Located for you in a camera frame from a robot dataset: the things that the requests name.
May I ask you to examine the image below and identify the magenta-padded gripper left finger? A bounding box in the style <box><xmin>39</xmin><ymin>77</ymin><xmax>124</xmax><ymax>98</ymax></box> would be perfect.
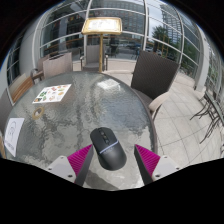
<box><xmin>44</xmin><ymin>144</ymin><xmax>95</xmax><ymax>187</ymax></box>

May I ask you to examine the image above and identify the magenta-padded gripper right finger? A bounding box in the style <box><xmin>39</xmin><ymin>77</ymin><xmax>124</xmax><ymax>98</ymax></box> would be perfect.
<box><xmin>133</xmin><ymin>144</ymin><xmax>183</xmax><ymax>185</ymax></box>

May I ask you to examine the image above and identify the black computer mouse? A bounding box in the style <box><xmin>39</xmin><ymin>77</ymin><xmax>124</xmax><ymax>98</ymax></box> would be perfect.
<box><xmin>89</xmin><ymin>126</ymin><xmax>128</xmax><ymax>172</ymax></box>

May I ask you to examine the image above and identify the round gold table cap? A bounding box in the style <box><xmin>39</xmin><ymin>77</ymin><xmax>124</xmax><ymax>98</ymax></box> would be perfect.
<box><xmin>32</xmin><ymin>106</ymin><xmax>45</xmax><ymax>120</ymax></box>

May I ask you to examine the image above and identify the colourful picture menu card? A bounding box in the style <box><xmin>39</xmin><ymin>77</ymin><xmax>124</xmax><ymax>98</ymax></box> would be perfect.
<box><xmin>32</xmin><ymin>83</ymin><xmax>72</xmax><ymax>105</ymax></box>

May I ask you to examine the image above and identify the dark metal folding table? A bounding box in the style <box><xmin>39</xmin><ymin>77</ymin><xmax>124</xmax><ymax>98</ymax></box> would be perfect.
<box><xmin>189</xmin><ymin>89</ymin><xmax>224</xmax><ymax>144</ymax></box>

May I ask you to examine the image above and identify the gold framed menu stand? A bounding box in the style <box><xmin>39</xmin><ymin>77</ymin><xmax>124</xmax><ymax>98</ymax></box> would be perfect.
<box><xmin>80</xmin><ymin>17</ymin><xmax>123</xmax><ymax>73</ymax></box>

